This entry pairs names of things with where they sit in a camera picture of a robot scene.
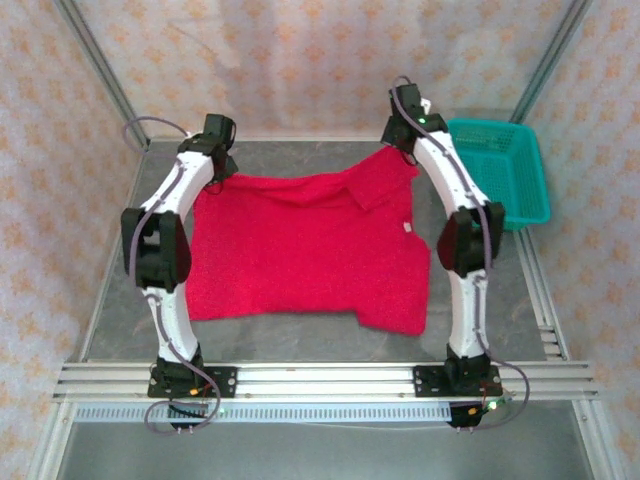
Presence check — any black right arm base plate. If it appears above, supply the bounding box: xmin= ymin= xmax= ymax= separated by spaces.
xmin=412 ymin=364 xmax=503 ymax=400

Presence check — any slotted grey cable duct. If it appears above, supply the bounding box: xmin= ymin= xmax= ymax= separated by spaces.
xmin=74 ymin=402 xmax=454 ymax=424

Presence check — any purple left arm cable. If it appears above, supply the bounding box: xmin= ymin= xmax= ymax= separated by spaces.
xmin=122 ymin=116 xmax=223 ymax=436

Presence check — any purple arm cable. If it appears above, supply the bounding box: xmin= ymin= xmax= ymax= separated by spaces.
xmin=122 ymin=116 xmax=223 ymax=436
xmin=389 ymin=75 xmax=531 ymax=434

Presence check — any thin aluminium table edge rail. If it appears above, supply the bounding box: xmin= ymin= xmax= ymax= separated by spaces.
xmin=77 ymin=144 xmax=151 ymax=364

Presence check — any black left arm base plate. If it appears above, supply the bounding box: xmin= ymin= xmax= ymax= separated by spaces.
xmin=148 ymin=366 xmax=239 ymax=400

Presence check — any aluminium frame leg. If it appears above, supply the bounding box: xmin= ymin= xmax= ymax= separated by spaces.
xmin=572 ymin=399 xmax=626 ymax=480
xmin=27 ymin=399 xmax=76 ymax=480

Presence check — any aluminium frame post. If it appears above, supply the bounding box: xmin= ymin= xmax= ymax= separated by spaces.
xmin=509 ymin=0 xmax=594 ymax=124
xmin=54 ymin=0 xmax=151 ymax=151

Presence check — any red t-shirt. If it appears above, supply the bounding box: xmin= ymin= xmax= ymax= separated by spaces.
xmin=184 ymin=147 xmax=433 ymax=337

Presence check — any grooved aluminium side rail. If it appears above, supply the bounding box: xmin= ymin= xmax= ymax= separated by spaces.
xmin=514 ymin=229 xmax=571 ymax=361

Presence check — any wide aluminium base rail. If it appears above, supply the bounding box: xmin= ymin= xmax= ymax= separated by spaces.
xmin=52 ymin=362 xmax=600 ymax=401

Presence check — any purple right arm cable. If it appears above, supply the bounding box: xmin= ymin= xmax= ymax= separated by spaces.
xmin=389 ymin=75 xmax=531 ymax=434

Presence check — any teal plastic basket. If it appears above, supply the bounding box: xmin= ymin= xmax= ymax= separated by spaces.
xmin=446 ymin=118 xmax=552 ymax=234

